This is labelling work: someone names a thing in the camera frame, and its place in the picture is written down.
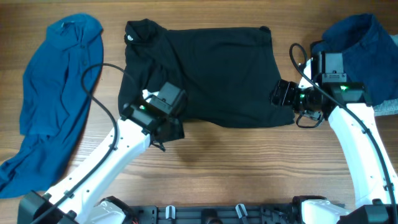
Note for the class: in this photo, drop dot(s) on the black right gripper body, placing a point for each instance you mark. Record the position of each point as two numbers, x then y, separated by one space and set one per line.
291 96

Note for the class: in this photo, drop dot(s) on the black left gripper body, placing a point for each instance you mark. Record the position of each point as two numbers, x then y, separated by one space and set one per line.
174 129

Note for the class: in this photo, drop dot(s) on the black polo shirt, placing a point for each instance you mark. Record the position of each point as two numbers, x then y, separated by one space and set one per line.
228 74

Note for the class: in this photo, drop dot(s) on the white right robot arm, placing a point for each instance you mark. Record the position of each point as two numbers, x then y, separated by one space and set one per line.
325 95

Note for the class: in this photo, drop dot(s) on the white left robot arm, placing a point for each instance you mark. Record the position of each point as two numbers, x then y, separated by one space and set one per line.
150 120

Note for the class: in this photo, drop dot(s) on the folded navy blue garment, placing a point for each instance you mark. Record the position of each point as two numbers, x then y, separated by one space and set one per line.
369 54

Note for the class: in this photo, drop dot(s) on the grey folded cloth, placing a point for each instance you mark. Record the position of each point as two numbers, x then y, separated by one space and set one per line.
386 108

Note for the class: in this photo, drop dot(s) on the blue polo shirt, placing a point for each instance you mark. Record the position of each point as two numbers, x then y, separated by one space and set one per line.
55 105

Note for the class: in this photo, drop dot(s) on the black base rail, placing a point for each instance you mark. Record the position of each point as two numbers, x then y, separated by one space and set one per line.
259 214

